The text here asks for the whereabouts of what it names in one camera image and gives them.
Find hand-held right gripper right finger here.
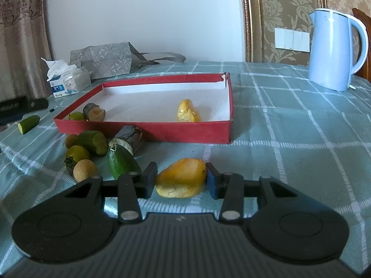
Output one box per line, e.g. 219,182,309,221
205,162,302,223

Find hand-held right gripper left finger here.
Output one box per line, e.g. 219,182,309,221
65,162,158,224

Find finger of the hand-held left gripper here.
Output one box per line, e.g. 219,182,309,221
26,98,49,112

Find brown longan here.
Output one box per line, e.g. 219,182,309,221
64,134,79,149
73,159,97,182

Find red shallow cardboard box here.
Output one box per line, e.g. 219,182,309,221
54,72,235,145

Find green persimmon with calyx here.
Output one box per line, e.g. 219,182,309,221
64,145,91,175

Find small green cucumber piece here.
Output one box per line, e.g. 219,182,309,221
18,115,41,135

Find tissue pack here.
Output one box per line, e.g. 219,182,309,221
41,57,92,98

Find beige patterned curtain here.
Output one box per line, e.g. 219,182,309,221
0,0,55,102

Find grey patterned tote bag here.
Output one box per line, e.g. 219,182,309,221
70,42,186,80

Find green checked tablecloth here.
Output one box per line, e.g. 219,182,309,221
0,61,371,278

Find light blue electric kettle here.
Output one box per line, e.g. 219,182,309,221
308,8,368,92

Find white wall switch panel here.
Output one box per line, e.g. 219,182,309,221
274,27,311,53

